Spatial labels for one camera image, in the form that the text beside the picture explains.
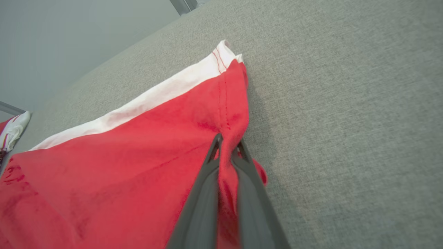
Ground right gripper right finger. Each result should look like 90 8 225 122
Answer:
230 138 291 249

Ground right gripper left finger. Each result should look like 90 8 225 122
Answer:
166 133 224 249

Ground red shorts with white band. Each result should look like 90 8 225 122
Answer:
0 40 269 249

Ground red white basketball jersey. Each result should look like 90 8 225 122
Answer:
0 111 31 163

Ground grey fabric sofa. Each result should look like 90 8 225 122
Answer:
0 0 443 249

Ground grey partition post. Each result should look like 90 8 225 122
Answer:
170 0 198 16

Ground grey wall rail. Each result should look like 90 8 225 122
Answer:
0 100 27 117

